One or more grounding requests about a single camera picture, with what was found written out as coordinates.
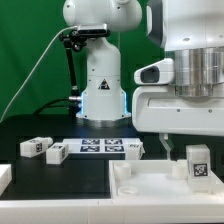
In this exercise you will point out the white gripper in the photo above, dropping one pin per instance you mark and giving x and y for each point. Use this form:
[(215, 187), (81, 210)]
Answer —
[(157, 109)]

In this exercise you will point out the white square tabletop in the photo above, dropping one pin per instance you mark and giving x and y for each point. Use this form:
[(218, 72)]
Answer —
[(156, 179)]

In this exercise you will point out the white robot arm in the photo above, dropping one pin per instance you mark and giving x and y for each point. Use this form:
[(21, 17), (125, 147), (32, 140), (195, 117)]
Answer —
[(158, 63)]

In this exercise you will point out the white base tag plate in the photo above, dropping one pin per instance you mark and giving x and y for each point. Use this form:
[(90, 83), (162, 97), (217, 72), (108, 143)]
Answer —
[(96, 145)]

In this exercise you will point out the white U-shaped obstacle fence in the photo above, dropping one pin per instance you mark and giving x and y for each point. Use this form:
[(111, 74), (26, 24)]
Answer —
[(119, 210)]

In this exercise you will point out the black camera on stand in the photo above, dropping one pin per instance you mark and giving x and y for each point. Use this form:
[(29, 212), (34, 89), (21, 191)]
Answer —
[(75, 41)]

